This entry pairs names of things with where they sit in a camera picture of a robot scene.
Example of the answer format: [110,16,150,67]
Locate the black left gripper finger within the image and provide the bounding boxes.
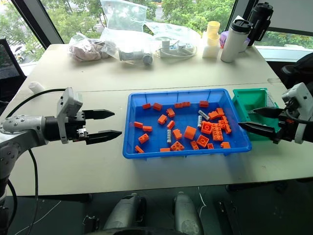
[85,130,123,145]
[82,109,115,121]

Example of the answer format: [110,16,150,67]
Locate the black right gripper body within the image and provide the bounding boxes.
[272,105,299,144]

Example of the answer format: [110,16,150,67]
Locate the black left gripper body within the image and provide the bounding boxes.
[66,110,89,144]

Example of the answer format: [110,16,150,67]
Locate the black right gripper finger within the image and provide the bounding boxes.
[252,107,284,121]
[238,121,281,142]

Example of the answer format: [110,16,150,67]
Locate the green plastic bin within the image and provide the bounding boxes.
[232,88,280,142]

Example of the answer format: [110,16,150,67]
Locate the long orange studded plate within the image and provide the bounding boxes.
[211,122,224,141]

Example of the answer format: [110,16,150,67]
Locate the blue plastic tray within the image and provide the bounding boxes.
[121,88,252,160]

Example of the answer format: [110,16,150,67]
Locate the white tape roll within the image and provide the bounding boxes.
[27,81,45,94]

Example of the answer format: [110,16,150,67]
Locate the plastic bag with pink cloth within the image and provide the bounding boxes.
[68,32,118,64]

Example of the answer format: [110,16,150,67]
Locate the plastic bag with grey parts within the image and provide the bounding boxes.
[99,26,157,66]

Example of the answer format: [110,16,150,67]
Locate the white tumbler with black lid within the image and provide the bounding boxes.
[220,19,254,63]

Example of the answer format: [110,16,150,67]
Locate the grey rounded robot leg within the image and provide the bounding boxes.
[173,191,204,235]
[104,192,148,231]

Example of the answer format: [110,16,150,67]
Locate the purple plastic item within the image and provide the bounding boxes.
[219,30,231,49]

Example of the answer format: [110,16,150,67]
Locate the black mesh chair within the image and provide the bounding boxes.
[0,38,27,103]

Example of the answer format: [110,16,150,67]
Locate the black drinking bottle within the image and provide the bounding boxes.
[246,2,274,47]

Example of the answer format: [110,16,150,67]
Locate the stacked yellow plastic cups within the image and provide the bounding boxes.
[206,21,221,47]

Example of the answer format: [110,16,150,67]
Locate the empty clear plastic bag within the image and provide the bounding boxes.
[100,0,148,33]

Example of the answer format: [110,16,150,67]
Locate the plastic bag with power strip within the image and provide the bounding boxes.
[146,21,199,60]

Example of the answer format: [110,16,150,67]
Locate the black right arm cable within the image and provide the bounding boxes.
[283,101,313,124]

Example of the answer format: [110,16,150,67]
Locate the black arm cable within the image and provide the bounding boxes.
[0,88,67,235]
[283,101,313,124]

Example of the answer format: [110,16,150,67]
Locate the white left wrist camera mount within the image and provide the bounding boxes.
[56,87,84,144]

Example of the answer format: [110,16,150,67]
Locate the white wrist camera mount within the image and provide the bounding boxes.
[281,82,313,144]
[56,87,84,144]

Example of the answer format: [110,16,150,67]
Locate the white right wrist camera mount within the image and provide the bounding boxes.
[281,82,313,144]

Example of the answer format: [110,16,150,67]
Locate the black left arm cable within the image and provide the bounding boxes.
[0,88,67,235]

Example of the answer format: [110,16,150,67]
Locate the black metal bracket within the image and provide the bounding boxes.
[217,200,243,235]

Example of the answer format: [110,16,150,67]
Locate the white string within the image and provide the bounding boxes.
[197,186,209,222]

